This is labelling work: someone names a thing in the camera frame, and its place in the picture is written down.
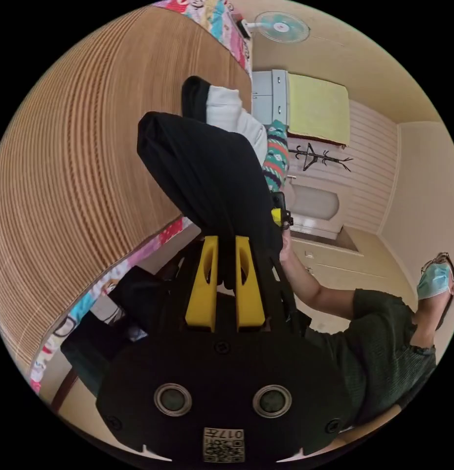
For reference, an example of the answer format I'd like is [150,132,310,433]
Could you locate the black coat rack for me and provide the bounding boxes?
[288,142,355,173]

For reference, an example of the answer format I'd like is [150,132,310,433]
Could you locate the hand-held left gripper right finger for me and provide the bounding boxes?
[235,236,266,328]

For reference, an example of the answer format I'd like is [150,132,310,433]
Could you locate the black pants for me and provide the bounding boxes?
[136,111,283,291]

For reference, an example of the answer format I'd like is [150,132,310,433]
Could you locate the teal wall fan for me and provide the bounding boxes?
[241,11,311,43]

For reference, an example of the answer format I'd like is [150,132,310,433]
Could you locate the person's body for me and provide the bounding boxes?
[60,252,454,435]

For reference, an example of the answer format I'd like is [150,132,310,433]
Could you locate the person's right forearm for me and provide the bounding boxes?
[282,252,357,321]

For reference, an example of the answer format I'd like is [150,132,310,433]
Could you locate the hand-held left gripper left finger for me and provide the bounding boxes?
[185,235,220,328]

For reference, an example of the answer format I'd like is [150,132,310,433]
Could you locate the yellow curtain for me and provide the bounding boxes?
[287,72,351,148]

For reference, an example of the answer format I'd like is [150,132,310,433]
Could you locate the white door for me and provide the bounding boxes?
[285,175,360,254]

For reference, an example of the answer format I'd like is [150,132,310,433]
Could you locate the grey cupboard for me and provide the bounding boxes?
[250,69,290,126]

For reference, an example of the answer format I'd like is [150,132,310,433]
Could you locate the bed with woven mat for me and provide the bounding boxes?
[0,0,254,394]

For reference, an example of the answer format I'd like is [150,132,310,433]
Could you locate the pile of clothes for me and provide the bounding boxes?
[181,75,290,192]

